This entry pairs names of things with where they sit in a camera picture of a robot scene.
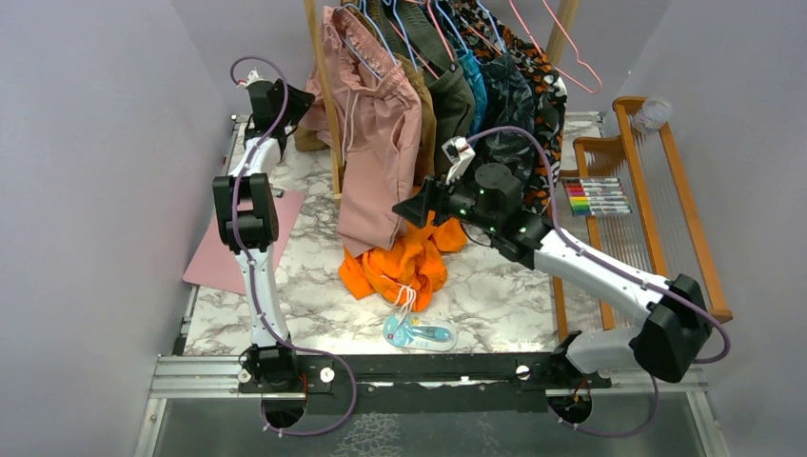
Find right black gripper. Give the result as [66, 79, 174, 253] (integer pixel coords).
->
[393, 165, 501, 234]

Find pink shorts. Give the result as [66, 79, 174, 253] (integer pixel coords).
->
[301, 7, 422, 257]

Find blue wire hanger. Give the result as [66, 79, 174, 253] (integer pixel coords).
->
[332, 3, 403, 81]

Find pink wire hanger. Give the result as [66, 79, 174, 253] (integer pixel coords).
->
[508, 0, 603, 94]

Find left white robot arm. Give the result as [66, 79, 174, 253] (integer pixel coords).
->
[212, 78, 313, 393]

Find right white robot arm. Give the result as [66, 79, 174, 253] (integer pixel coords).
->
[392, 164, 713, 387]

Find dark leaf print shorts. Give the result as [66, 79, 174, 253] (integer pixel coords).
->
[453, 0, 537, 178]

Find blue patterned hanging shorts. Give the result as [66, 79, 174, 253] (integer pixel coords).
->
[435, 0, 490, 143]

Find dark green hanging shorts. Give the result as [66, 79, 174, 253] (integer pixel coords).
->
[376, 1, 476, 175]

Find orange camo hanging shorts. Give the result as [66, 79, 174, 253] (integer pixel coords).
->
[460, 1, 567, 213]

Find packaged blue toothbrush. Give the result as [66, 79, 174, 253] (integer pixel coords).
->
[383, 315, 458, 352]

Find coloured marker set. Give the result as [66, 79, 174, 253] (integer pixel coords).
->
[562, 177, 632, 217]

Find pink clipboard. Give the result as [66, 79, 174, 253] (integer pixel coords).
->
[182, 190, 305, 295]

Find wooden dish rack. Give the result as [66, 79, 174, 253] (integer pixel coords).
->
[557, 96, 734, 323]

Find clear plastic cup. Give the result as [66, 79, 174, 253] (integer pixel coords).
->
[631, 96, 673, 134]

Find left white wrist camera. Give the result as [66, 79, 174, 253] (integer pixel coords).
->
[236, 68, 268, 89]

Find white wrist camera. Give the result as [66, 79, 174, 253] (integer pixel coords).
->
[236, 68, 268, 89]
[442, 137, 475, 185]

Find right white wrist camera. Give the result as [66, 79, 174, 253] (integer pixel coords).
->
[442, 137, 475, 185]

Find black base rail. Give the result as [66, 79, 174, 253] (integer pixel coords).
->
[238, 352, 583, 415]

